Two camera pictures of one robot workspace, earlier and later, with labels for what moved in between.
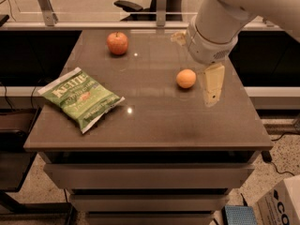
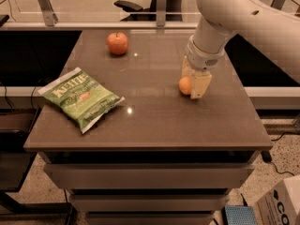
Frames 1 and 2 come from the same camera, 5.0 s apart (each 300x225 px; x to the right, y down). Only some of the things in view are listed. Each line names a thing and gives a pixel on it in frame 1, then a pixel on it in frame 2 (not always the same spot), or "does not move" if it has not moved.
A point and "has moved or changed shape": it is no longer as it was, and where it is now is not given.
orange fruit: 186,78 has moved or changed shape
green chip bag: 81,97 does not move
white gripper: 205,48 -> 202,57
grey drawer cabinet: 149,187 does not move
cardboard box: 281,205 does not move
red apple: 117,42 does not move
